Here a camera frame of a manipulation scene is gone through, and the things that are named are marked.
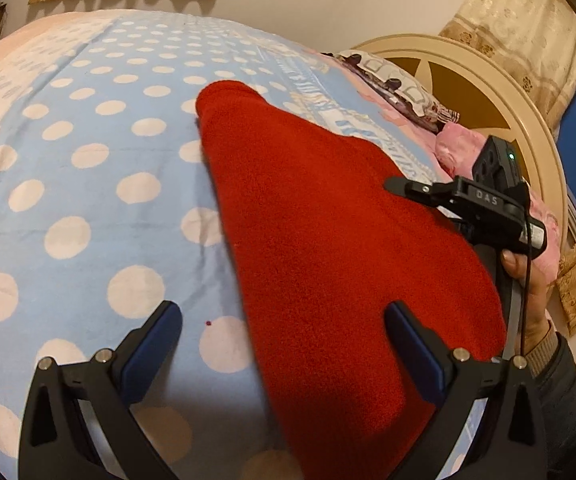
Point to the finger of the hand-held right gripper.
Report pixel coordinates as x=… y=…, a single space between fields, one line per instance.
x=418 y=191

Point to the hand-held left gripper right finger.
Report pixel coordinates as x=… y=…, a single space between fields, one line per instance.
x=413 y=350

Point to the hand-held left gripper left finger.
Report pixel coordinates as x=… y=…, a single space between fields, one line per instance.
x=150 y=350

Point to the red floral knit sweater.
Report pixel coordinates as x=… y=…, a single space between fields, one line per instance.
x=328 y=240

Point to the person's right hand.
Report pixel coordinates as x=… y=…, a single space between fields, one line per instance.
x=533 y=290

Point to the cream wooden headboard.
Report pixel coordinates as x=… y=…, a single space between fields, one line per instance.
x=493 y=95

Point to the patterned pillow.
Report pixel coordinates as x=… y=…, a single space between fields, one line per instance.
x=398 y=87

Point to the blue polka dot bedsheet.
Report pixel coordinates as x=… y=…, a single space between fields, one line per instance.
x=92 y=170

